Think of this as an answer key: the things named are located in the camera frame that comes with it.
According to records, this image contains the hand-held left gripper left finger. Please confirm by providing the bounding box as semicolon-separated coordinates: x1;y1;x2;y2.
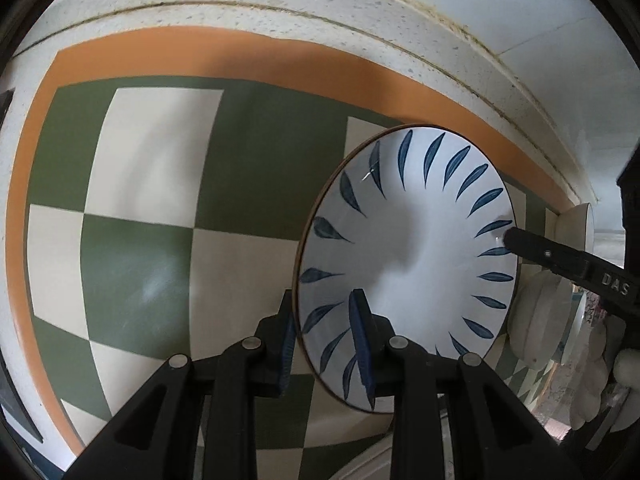
64;290;301;480

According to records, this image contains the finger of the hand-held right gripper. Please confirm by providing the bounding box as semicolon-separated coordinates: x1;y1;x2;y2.
502;227;592;283

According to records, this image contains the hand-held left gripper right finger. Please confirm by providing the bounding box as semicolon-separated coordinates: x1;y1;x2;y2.
348;288;587;480

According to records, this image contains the white plate with blue leaves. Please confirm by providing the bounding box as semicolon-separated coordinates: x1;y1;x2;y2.
294;124;521;415

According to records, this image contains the cream bowl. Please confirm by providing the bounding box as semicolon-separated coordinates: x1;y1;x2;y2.
554;203;596;262

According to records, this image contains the white bowl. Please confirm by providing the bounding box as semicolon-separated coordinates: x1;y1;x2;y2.
509;269;574;362

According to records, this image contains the green and cream checkered mat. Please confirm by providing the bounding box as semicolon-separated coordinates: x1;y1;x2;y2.
6;27;577;467

